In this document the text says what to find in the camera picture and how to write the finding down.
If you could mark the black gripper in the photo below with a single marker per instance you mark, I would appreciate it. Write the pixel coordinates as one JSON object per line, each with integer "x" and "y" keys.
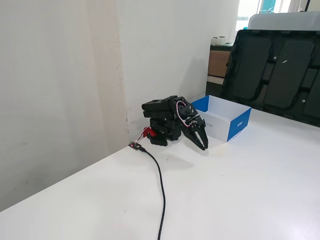
{"x": 193, "y": 127}

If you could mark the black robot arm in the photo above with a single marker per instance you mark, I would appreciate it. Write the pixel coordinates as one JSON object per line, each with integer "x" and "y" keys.
{"x": 157, "y": 112}

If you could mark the blue and white cardboard box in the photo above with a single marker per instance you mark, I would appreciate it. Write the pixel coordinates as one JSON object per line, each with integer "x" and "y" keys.
{"x": 220, "y": 125}

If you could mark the red clamp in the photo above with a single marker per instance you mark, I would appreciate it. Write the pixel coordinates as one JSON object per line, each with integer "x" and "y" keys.
{"x": 148, "y": 131}

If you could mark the small controller board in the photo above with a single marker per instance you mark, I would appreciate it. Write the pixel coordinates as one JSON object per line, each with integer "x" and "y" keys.
{"x": 134, "y": 145}

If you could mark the small white container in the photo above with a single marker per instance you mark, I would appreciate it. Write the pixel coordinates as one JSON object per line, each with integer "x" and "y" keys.
{"x": 222, "y": 40}
{"x": 215, "y": 41}

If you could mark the large black plastic tray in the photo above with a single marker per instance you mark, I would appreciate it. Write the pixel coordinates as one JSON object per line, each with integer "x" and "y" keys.
{"x": 282, "y": 75}

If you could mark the translucent plastic storage bin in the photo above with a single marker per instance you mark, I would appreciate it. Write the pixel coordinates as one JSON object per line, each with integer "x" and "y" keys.
{"x": 282, "y": 22}

